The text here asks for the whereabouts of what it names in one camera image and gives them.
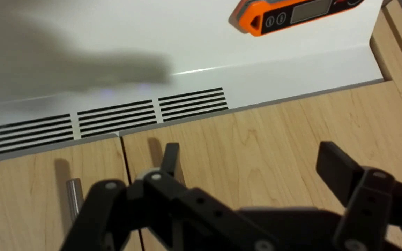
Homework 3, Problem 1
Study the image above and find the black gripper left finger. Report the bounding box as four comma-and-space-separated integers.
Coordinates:
60, 142, 277, 251

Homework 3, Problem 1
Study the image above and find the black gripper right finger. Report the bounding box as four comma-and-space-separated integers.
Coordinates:
316, 141, 402, 251

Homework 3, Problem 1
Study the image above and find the wooden cabinet door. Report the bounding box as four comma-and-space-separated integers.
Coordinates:
0, 138, 127, 251
120, 80, 402, 251

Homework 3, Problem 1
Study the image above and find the white range hood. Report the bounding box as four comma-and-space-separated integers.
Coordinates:
0, 0, 383, 158

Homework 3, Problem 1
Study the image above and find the orange black timer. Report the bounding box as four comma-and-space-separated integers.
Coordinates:
229, 0, 365, 36

